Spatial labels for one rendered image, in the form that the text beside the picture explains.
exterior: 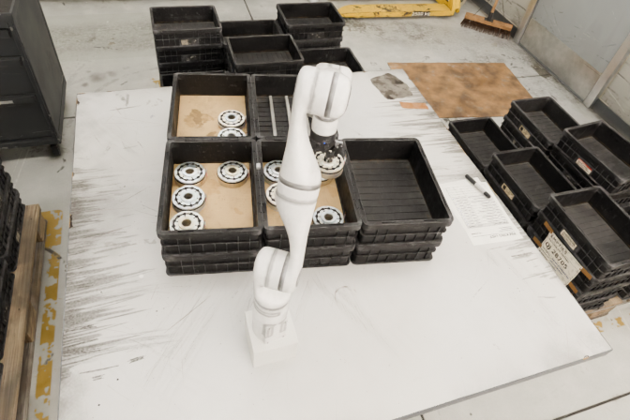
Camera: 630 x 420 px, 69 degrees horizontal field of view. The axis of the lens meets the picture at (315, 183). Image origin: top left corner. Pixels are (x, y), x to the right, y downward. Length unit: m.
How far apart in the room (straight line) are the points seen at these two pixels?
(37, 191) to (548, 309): 2.51
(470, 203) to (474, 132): 1.18
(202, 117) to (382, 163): 0.72
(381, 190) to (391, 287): 0.34
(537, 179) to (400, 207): 1.25
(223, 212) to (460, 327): 0.84
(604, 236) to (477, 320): 1.01
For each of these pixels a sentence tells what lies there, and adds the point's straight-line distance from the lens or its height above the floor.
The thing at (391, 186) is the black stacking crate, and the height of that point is 0.83.
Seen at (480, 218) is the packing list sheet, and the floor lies 0.70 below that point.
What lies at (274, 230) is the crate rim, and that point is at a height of 0.93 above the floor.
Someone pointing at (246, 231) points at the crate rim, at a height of 0.93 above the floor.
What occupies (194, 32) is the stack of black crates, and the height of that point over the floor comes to 0.58.
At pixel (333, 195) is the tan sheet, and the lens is 1.58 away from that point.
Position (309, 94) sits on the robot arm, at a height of 1.48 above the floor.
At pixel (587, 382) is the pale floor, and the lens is 2.60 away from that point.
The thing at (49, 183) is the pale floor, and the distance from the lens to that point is 2.92.
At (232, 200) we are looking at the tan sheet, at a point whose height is 0.83.
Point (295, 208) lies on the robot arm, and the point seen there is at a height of 1.26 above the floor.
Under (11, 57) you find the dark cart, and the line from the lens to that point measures 2.67.
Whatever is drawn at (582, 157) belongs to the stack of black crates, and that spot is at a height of 0.55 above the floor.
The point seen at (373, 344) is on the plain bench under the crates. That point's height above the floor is 0.70.
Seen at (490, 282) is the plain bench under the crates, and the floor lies 0.70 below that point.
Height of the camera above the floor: 1.99
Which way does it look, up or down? 46 degrees down
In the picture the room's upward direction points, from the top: 10 degrees clockwise
